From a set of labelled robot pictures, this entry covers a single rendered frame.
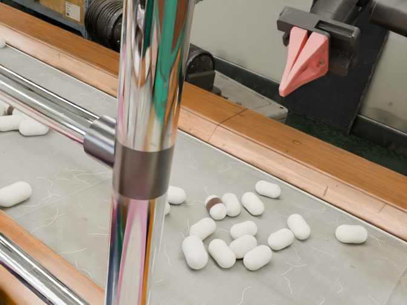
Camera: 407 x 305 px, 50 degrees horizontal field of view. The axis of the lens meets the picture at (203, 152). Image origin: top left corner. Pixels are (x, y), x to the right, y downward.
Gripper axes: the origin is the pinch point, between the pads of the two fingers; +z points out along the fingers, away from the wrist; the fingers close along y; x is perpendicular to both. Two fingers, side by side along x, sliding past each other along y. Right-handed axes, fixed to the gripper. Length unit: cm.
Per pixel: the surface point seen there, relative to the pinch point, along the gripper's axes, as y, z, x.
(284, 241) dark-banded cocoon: 9.4, 16.4, 0.7
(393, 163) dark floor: 0, -83, 179
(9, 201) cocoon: -14.5, 29.0, -9.1
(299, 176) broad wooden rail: 4.8, 6.1, 9.5
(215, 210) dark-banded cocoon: 1.4, 17.5, -0.2
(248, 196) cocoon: 2.8, 13.6, 2.6
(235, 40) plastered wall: -119, -114, 171
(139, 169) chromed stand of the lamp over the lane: 10.3, 22.9, -31.6
